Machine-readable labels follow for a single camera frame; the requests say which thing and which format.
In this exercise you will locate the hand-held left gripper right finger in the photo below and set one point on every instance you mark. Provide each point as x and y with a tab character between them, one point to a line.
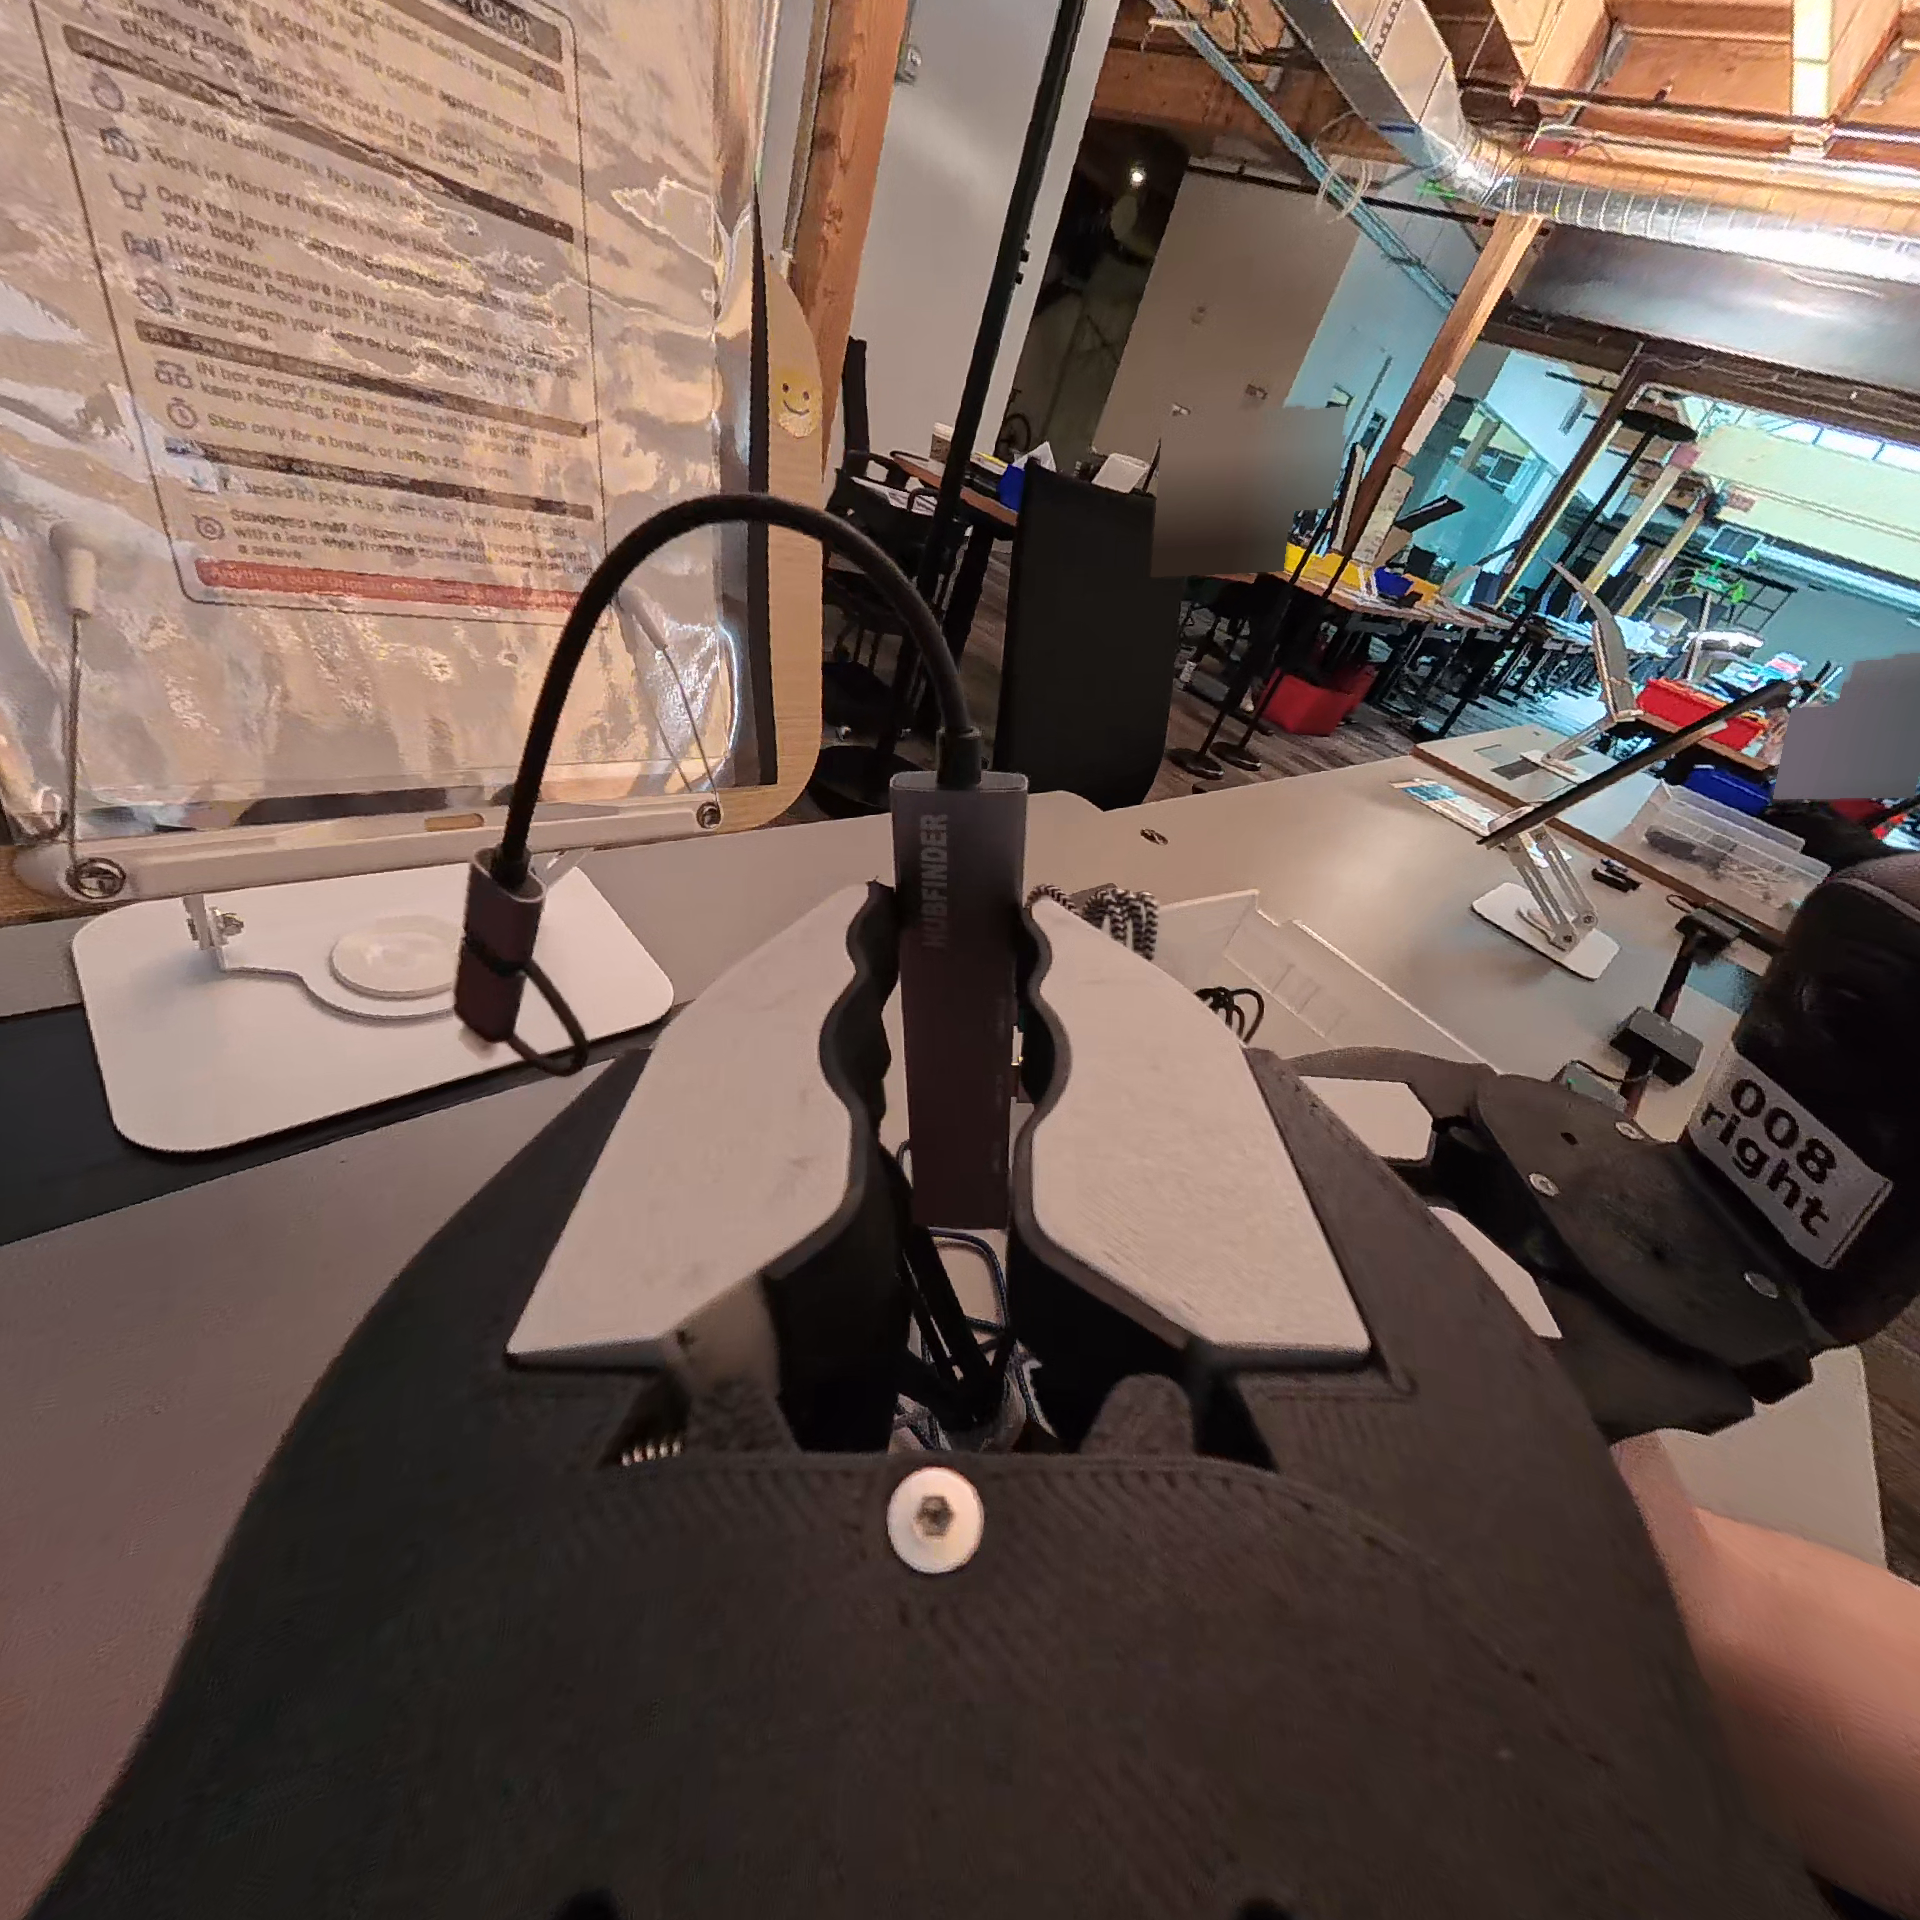
1187	1185

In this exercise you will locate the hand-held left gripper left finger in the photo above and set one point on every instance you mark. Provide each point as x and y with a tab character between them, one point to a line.
707	1141

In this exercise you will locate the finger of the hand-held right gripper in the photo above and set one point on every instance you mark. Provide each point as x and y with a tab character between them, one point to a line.
1378	1119
1501	1275

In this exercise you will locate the clear plastic bin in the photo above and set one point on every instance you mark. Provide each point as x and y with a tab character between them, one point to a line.
1321	960
1725	847

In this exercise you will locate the grey usb hub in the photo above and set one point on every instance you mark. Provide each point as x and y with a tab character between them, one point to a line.
952	973

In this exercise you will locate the person's right forearm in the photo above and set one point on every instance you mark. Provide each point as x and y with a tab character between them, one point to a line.
1785	1681

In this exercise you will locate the instruction board stand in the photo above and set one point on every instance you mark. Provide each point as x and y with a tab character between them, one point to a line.
1552	900
301	452

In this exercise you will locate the red plastic bin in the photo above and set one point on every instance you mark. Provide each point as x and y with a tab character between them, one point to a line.
1321	698

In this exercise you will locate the black cabinet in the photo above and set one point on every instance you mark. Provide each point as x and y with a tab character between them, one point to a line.
1088	631

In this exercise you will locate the yellow smiley sticker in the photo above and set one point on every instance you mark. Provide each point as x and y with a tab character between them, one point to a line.
793	400

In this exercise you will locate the black floor pole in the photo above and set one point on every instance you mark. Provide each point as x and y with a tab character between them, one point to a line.
1019	225

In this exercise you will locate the wooden post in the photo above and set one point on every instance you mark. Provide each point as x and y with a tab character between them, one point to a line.
847	180

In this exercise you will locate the flexible silver duct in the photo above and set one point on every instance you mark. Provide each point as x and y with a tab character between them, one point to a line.
1649	180

